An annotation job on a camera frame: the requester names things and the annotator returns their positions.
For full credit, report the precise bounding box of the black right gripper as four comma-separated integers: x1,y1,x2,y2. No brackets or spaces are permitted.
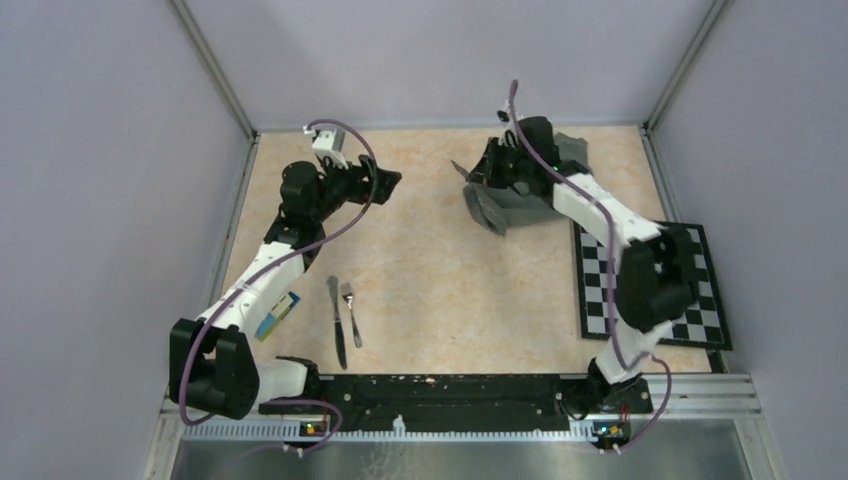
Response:
467,138,534,190

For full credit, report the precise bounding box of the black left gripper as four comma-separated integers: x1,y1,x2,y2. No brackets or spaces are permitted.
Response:
311,153,401,223

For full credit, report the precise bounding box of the grey cloth napkin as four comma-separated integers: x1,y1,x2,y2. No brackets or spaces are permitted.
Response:
451,152,562,236

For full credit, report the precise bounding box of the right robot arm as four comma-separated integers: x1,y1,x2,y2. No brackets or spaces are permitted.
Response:
464,110,698,412

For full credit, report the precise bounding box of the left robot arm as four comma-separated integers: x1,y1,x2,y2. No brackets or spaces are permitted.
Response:
168,155,402,426

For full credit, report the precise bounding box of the silver table knife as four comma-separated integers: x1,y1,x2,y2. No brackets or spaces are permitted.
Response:
326,275,348,370

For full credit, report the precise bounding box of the silver fork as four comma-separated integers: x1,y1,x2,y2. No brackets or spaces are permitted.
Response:
341,282,363,348

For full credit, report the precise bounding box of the colourful card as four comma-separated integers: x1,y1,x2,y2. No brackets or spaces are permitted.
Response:
254,291,300,341

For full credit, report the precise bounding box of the black white checkerboard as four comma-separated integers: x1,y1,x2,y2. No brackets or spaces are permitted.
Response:
572,223,733,351

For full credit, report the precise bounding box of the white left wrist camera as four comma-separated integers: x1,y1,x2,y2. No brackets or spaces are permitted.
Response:
304,128,349,169

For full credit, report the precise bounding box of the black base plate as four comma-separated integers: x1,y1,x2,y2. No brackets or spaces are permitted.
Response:
258,374,654,433

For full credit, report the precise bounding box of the aluminium frame rail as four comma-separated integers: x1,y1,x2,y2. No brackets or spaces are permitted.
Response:
181,374,761,445

